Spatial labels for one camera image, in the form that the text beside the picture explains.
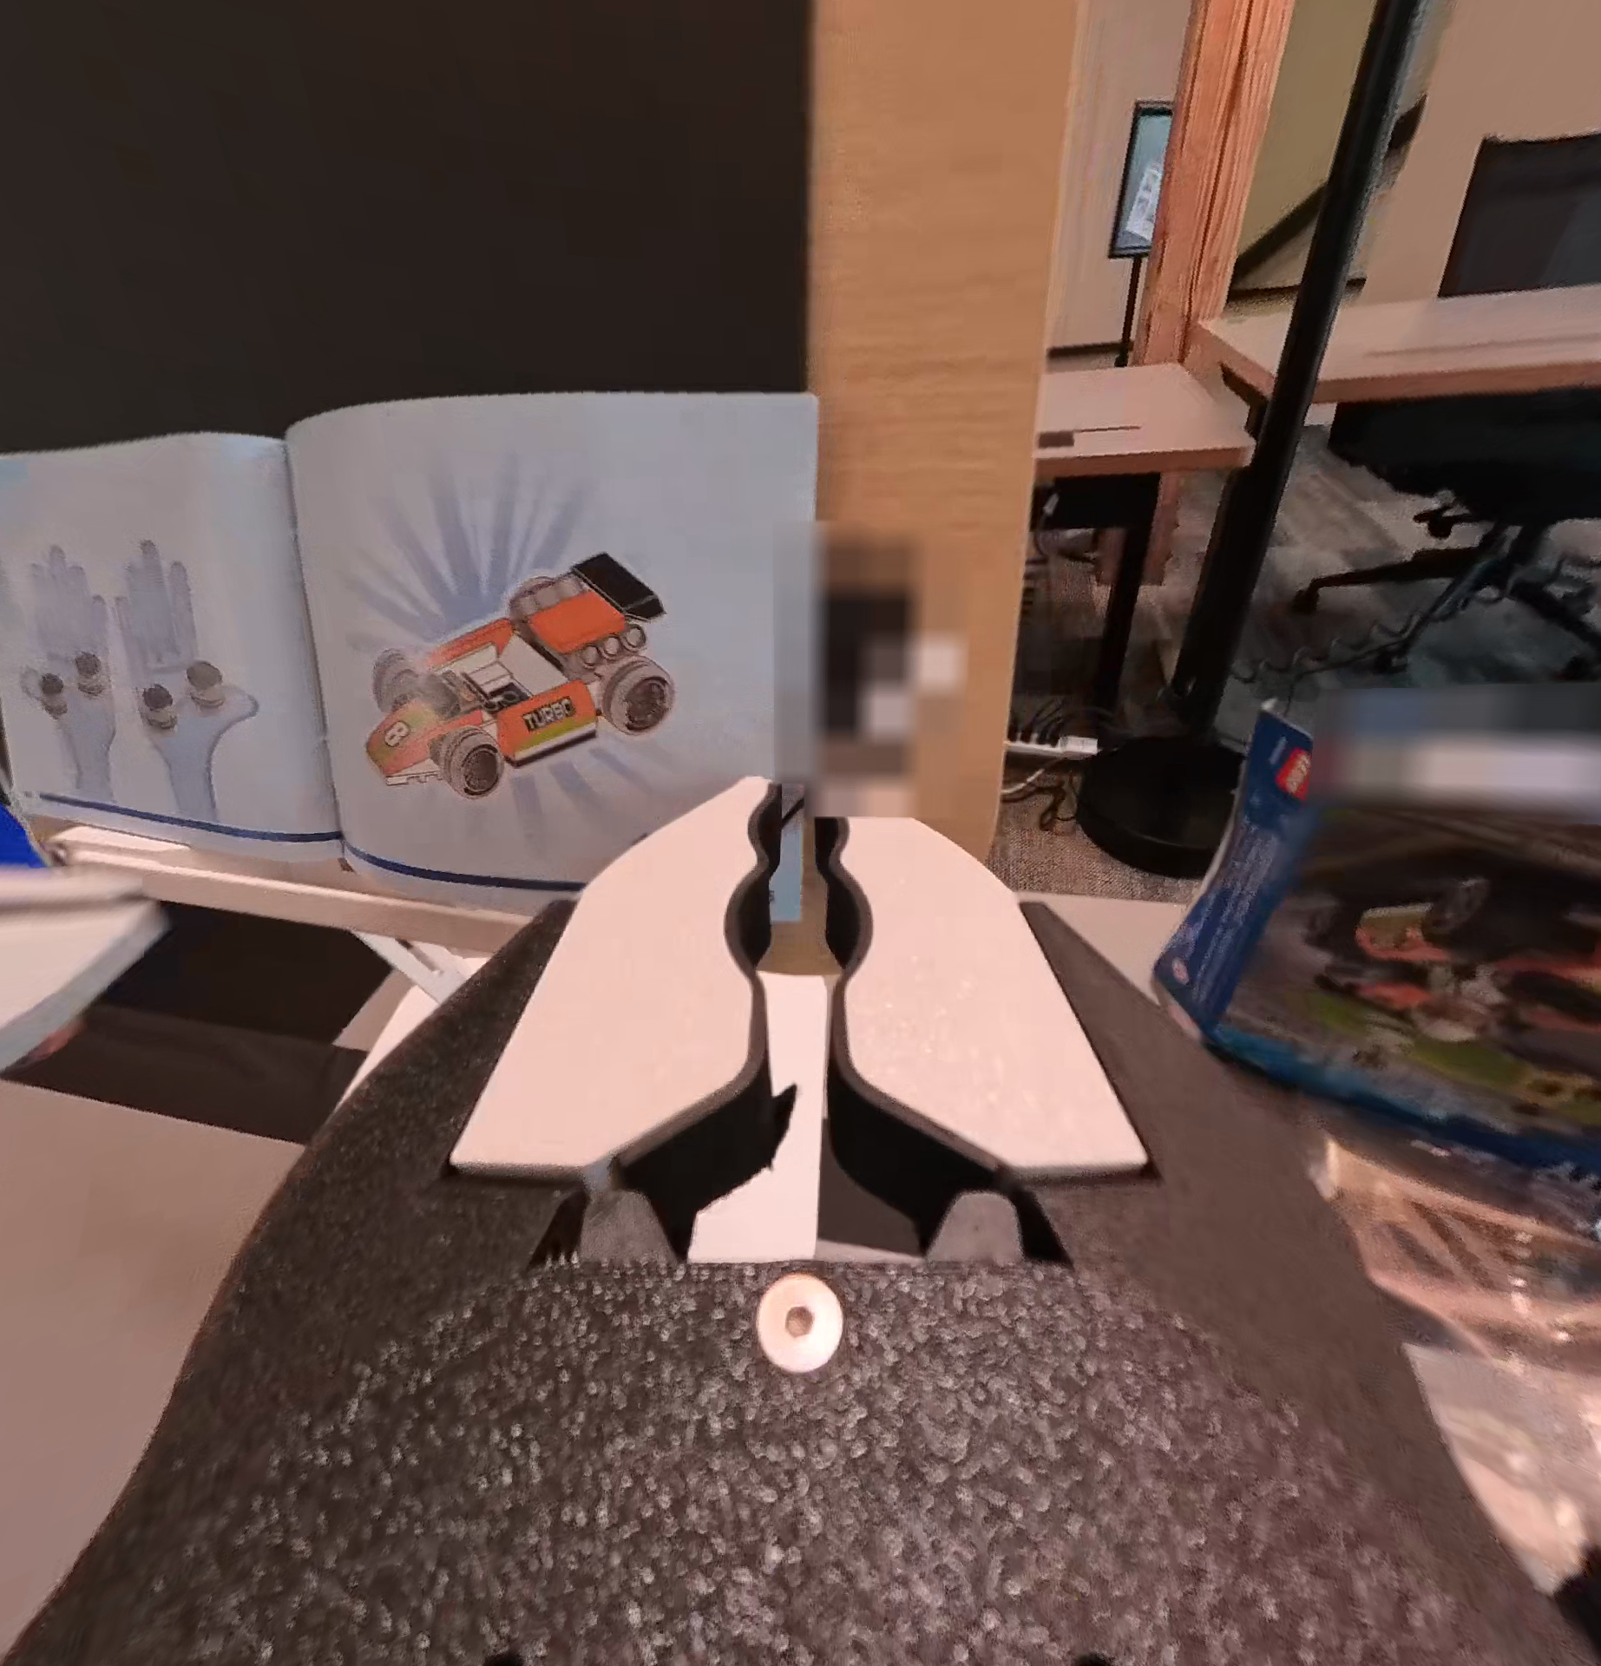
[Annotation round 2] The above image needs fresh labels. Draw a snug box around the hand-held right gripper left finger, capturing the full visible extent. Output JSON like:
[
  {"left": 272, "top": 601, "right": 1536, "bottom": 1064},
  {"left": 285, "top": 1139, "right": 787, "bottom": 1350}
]
[{"left": 455, "top": 777, "right": 801, "bottom": 1200}]

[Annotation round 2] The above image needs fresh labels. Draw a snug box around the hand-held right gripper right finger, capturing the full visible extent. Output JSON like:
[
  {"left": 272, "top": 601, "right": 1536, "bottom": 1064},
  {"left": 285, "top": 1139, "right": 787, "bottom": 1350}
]
[{"left": 814, "top": 816, "right": 1153, "bottom": 1200}]

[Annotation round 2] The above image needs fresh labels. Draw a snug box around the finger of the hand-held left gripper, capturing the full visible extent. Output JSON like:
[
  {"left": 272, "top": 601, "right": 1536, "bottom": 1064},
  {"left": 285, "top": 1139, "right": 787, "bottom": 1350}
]
[{"left": 0, "top": 873, "right": 172, "bottom": 1090}]

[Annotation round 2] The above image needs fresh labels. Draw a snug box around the blue lego set box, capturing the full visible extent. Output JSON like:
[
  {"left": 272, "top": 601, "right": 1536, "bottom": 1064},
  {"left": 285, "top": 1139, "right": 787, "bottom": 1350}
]
[{"left": 1158, "top": 691, "right": 1601, "bottom": 1185}]

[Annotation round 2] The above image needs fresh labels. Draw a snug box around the lego instruction booklet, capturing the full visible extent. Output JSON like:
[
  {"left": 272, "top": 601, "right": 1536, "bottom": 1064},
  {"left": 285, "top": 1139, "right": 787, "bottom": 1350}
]
[{"left": 0, "top": 391, "right": 823, "bottom": 900}]

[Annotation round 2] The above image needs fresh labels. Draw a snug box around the white booklet stand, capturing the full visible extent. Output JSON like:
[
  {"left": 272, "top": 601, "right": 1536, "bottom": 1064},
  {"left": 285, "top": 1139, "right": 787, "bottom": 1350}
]
[{"left": 0, "top": 821, "right": 841, "bottom": 1264}]

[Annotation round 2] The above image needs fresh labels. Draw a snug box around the black pole stand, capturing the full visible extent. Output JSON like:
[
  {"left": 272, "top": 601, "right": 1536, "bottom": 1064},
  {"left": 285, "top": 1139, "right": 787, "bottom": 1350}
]
[{"left": 1083, "top": 0, "right": 1427, "bottom": 879}]

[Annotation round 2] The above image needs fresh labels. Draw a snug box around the clear plastic bag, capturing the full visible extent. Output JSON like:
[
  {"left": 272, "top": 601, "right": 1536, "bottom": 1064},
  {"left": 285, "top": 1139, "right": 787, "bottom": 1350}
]
[{"left": 1309, "top": 1121, "right": 1601, "bottom": 1589}]

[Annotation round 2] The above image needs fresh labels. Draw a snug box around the small wooden desk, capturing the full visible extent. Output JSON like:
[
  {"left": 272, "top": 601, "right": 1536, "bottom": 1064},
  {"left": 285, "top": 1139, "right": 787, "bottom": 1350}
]
[{"left": 1034, "top": 361, "right": 1262, "bottom": 717}]

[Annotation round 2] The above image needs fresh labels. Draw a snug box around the wooden pillar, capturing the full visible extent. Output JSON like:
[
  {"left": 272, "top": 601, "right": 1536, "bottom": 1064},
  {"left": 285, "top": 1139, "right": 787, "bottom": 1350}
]
[{"left": 808, "top": 0, "right": 1088, "bottom": 900}]

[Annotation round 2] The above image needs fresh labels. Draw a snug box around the black office chair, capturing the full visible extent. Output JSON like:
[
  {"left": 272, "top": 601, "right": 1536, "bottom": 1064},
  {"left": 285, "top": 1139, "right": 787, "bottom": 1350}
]
[{"left": 1309, "top": 131, "right": 1601, "bottom": 683}]

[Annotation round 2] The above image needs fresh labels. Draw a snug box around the small wall monitor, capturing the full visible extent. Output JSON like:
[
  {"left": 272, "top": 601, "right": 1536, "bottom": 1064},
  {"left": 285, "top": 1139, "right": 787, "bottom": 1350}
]
[{"left": 1108, "top": 101, "right": 1176, "bottom": 262}]

